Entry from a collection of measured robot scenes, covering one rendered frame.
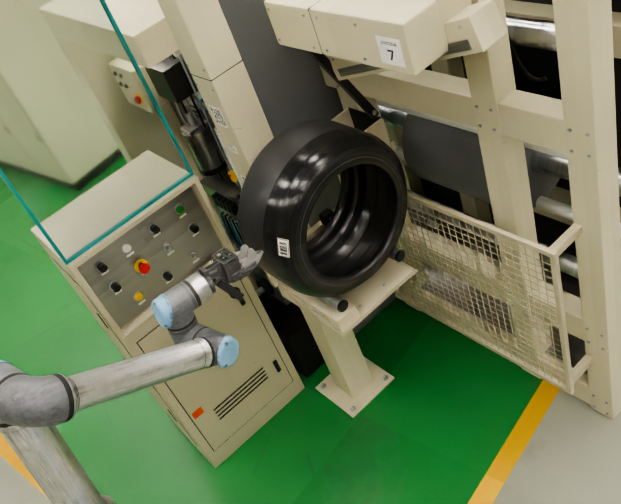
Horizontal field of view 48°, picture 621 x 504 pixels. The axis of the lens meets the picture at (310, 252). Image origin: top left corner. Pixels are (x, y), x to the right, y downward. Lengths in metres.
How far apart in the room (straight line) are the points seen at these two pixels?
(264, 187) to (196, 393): 1.15
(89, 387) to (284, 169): 0.84
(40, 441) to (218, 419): 1.36
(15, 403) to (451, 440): 1.86
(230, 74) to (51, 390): 1.11
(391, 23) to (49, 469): 1.41
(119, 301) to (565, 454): 1.78
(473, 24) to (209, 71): 0.82
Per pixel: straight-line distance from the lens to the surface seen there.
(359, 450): 3.09
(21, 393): 1.71
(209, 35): 2.21
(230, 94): 2.27
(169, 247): 2.63
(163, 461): 3.46
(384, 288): 2.49
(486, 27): 1.89
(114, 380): 1.79
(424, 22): 1.87
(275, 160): 2.14
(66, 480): 1.99
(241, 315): 2.92
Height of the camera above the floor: 2.51
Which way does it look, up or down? 38 degrees down
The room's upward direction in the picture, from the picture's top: 23 degrees counter-clockwise
